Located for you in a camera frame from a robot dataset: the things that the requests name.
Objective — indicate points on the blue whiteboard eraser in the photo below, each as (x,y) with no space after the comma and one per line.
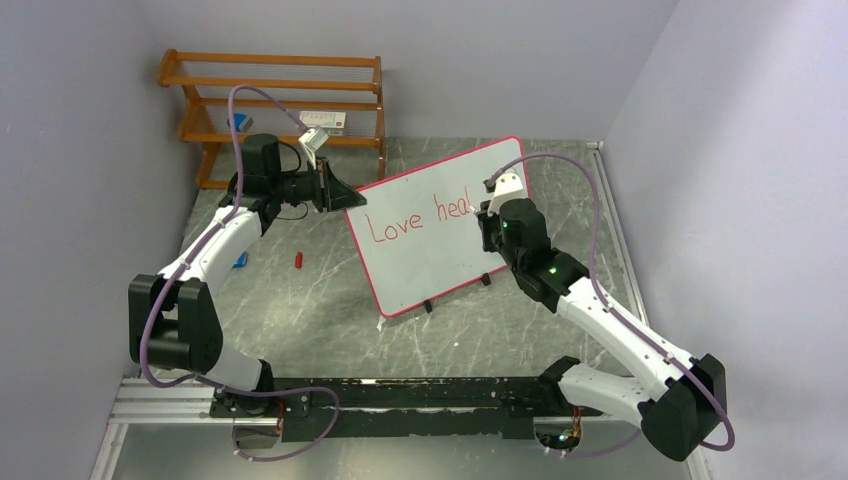
(242,122)

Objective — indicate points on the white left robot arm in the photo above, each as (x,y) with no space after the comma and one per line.
(175,333)

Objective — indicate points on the white red card box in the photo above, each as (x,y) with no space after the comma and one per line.
(327,120)

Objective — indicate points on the aluminium frame rail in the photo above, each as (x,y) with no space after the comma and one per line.
(169,434)

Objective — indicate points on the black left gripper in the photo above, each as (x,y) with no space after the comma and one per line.
(330,193)

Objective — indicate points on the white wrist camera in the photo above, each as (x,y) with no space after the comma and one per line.
(311,140)
(507,186)

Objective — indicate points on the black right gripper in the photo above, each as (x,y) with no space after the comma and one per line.
(486,221)

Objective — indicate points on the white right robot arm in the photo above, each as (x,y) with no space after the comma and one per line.
(675,399)

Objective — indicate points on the wooden shelf rack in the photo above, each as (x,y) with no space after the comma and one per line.
(273,90)

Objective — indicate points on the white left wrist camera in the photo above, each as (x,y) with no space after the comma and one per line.
(311,140)

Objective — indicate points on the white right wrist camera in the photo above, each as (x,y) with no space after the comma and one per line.
(507,186)

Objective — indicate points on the pink framed whiteboard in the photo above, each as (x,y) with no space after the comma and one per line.
(418,236)

